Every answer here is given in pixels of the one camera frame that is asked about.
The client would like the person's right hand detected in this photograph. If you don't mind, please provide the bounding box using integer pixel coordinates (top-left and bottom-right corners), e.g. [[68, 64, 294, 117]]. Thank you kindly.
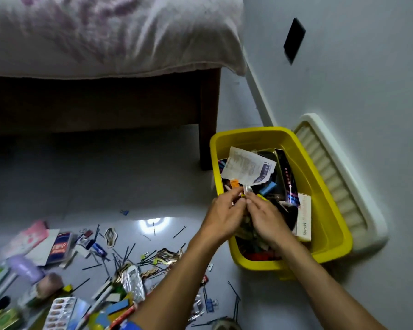
[[244, 192, 296, 253]]

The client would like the person's left hand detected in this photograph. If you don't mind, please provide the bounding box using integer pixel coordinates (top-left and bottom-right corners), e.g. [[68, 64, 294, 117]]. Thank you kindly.
[[199, 187, 247, 244]]

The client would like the blue rectangular block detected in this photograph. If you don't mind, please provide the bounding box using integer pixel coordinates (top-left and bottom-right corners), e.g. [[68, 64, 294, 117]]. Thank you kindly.
[[105, 298, 130, 316], [259, 181, 279, 197]]

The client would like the scatter of black hairpins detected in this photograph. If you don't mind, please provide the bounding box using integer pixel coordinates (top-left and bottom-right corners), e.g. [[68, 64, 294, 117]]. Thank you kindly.
[[81, 221, 241, 329]]

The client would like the black sleep mask packet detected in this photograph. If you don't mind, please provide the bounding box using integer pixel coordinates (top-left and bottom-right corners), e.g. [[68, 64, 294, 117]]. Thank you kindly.
[[273, 148, 300, 207]]

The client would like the plain white paper sheet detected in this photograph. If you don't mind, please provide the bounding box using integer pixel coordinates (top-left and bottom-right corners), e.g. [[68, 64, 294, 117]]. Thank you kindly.
[[221, 146, 278, 185]]

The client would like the yellow plastic bin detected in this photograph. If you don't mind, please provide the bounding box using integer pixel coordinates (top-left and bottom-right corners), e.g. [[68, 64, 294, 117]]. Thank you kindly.
[[209, 126, 353, 281]]

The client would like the white bottle opener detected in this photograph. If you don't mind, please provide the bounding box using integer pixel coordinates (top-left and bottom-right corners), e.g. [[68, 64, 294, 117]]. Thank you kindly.
[[122, 265, 147, 303]]

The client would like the red white pencil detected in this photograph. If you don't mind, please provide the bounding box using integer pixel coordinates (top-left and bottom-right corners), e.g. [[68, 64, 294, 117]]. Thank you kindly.
[[108, 304, 138, 330]]

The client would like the navy red small box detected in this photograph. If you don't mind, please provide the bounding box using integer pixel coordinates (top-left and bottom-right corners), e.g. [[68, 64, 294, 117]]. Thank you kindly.
[[46, 231, 73, 265]]

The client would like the blue card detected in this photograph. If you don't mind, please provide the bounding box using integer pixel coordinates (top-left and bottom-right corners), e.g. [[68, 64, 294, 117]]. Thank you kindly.
[[67, 298, 92, 330]]

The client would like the dark wooden bed frame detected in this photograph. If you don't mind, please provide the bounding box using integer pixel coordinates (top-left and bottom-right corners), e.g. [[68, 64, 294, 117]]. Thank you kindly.
[[0, 66, 223, 171]]

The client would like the orange pill blister pack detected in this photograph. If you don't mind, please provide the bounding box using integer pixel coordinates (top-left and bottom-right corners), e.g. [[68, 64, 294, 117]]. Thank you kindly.
[[43, 296, 77, 330]]

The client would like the pink white bunny packet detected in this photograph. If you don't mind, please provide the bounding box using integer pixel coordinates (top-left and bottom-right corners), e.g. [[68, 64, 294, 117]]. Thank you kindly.
[[1, 220, 50, 260]]

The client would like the lilac capsule device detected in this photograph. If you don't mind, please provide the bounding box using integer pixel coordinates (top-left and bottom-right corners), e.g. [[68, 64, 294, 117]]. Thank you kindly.
[[5, 254, 46, 284]]

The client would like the white green pen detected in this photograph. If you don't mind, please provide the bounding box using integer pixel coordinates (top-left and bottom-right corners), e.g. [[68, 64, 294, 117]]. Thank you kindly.
[[0, 271, 18, 312]]

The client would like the green yellow tea sachet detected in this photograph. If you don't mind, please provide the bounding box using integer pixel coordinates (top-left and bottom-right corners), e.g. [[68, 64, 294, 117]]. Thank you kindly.
[[0, 307, 21, 330]]

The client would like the person's left forearm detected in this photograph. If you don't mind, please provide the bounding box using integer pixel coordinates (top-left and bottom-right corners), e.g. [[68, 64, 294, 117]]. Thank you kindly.
[[129, 230, 228, 330]]

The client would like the person's right forearm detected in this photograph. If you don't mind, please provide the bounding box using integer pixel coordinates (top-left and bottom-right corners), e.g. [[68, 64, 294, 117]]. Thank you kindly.
[[280, 236, 388, 330]]

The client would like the white bin lid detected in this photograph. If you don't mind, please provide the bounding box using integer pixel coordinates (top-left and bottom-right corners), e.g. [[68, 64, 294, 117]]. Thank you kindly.
[[292, 113, 390, 253]]

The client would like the white skirting board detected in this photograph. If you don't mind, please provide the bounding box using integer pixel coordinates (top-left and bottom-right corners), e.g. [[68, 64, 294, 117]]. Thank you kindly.
[[242, 48, 279, 128]]

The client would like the black wall socket plate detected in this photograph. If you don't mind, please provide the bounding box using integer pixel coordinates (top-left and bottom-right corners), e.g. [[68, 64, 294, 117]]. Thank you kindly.
[[283, 17, 307, 65]]

